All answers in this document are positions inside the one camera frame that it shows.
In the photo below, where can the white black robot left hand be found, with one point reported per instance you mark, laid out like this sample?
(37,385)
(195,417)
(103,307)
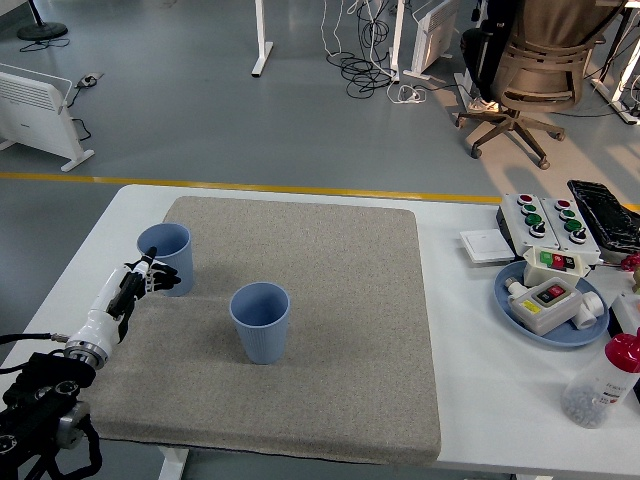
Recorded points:
(102,310)

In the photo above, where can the blue ribbed cup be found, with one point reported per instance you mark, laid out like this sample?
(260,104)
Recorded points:
(180,255)
(262,335)

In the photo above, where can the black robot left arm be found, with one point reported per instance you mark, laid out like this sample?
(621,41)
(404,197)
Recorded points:
(45,395)

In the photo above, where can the white table leg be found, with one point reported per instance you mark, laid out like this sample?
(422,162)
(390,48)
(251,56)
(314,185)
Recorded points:
(172,465)

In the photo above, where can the grey-brown mat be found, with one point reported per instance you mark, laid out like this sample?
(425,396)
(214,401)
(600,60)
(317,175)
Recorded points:
(300,250)

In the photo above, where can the white panel heater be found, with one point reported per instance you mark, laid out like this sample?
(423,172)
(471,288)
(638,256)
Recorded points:
(435,30)
(30,115)

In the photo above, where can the grey floor socket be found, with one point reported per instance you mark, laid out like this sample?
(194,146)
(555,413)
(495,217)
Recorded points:
(90,79)

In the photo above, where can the black round stand base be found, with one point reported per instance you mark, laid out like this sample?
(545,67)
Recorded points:
(42,31)

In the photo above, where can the white desk leg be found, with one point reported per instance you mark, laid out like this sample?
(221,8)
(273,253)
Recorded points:
(260,30)
(397,35)
(612,97)

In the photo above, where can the blue plate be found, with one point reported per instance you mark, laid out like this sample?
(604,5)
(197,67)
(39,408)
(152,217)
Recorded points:
(503,296)

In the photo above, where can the grey four-button control box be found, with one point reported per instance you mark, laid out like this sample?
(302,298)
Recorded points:
(515,220)
(590,247)

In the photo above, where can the person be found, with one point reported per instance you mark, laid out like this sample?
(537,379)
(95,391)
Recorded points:
(480,50)

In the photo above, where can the white pipe fitting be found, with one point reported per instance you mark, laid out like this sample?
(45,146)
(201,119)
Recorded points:
(590,312)

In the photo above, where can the beige office chair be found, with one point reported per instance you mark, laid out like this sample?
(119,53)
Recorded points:
(540,75)

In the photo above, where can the clear bottle red lid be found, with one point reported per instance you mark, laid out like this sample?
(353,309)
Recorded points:
(595,380)

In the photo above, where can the black plastic tray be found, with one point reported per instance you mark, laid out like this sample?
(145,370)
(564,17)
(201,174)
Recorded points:
(605,215)

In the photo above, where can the red small item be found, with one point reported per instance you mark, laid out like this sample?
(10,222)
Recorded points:
(634,261)

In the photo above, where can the olive small item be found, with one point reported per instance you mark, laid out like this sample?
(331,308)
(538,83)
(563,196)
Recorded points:
(637,282)

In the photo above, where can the white wall switch plate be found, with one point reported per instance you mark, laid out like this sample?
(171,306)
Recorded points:
(485,245)

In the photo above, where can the white green-red switch box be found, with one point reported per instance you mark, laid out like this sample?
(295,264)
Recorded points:
(535,272)

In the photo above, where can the white red-black switch box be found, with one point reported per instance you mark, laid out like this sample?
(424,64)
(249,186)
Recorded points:
(550,320)

